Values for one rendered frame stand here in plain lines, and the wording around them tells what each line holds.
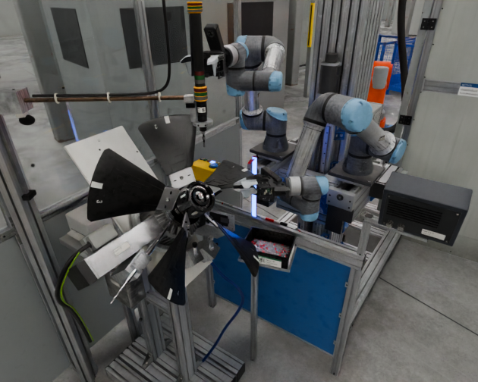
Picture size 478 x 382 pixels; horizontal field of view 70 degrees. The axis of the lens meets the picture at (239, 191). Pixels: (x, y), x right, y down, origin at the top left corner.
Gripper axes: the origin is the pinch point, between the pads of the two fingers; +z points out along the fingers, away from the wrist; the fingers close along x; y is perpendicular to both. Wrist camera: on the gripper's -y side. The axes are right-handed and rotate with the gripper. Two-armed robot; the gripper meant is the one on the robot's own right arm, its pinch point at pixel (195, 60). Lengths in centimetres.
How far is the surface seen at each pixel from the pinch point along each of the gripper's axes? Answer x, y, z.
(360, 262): -59, 83, -26
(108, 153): 17.1, 23.5, 25.9
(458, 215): -85, 46, -16
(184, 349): 11, 132, 12
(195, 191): -1.8, 41.5, 9.2
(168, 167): 12.6, 37.6, 3.8
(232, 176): -4.3, 47.1, -15.7
